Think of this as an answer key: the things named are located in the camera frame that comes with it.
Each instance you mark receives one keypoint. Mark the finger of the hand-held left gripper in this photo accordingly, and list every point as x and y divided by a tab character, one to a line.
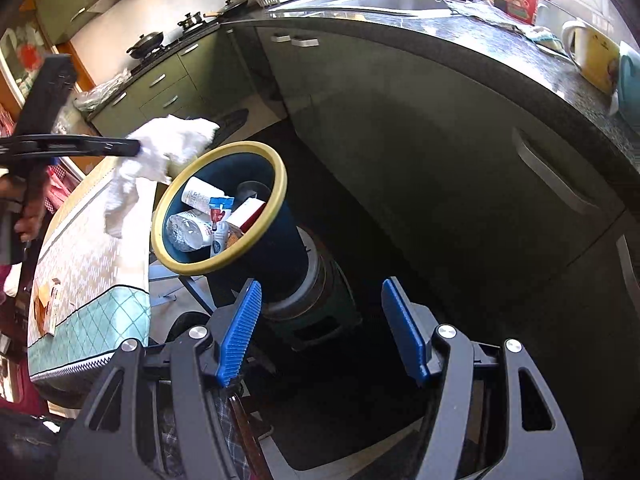
100	145
232	122

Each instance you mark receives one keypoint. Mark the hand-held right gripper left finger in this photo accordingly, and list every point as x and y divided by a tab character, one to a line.
240	340

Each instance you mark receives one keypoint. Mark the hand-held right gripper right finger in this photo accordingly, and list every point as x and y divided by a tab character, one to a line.
402	330

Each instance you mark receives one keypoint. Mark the white cloth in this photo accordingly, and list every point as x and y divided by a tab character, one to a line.
160	145

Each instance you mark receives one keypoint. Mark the white cylindrical container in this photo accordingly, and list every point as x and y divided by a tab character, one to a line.
200	194

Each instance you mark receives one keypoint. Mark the blue white packet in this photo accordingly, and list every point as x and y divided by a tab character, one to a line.
220	210

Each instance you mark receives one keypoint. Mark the red carton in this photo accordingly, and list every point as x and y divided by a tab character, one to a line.
247	215

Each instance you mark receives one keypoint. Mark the dark trash bin yellow rim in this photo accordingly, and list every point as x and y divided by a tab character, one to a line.
290	240

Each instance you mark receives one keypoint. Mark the clear plastic bottle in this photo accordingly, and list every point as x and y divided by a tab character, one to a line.
187	232

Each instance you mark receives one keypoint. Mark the white cartoon snack packet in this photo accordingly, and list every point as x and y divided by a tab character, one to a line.
55	315

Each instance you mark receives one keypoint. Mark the person's left hand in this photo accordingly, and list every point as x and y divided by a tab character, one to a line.
32	220

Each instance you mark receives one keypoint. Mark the glass sliding door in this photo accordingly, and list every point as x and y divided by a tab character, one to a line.
22	60

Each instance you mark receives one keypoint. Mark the clear plastic bag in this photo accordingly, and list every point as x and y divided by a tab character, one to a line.
102	91

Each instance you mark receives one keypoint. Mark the green upper cabinets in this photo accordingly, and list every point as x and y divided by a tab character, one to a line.
55	10

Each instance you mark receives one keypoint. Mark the green cabinets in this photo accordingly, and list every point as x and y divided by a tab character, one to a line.
400	135
55	10

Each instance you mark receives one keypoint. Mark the grey green metal stand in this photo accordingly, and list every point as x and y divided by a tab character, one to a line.
320	300

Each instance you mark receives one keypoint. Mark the gas stove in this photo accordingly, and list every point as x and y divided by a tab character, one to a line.
170	42

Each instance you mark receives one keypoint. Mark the black wok with lid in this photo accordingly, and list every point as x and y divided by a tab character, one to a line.
145	44

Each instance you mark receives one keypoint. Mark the small black pot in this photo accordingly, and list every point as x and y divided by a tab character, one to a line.
190	21

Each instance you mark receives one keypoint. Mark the frying pan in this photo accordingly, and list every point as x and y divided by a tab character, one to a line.
230	8

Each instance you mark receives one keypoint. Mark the patterned tablecloth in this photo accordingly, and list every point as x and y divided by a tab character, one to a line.
90	270

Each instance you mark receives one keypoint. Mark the green lower cabinets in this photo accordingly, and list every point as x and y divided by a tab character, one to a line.
400	135

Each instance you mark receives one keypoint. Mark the steel double sink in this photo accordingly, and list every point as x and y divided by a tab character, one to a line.
370	2

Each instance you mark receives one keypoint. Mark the dark stone countertop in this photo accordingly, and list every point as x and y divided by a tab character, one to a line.
500	60

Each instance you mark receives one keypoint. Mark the red printed tub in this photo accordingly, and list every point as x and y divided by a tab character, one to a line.
525	5

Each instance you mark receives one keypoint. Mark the cream electric kettle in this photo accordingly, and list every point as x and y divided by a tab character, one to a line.
597	57

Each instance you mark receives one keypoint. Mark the light blue container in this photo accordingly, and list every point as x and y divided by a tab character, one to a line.
631	80

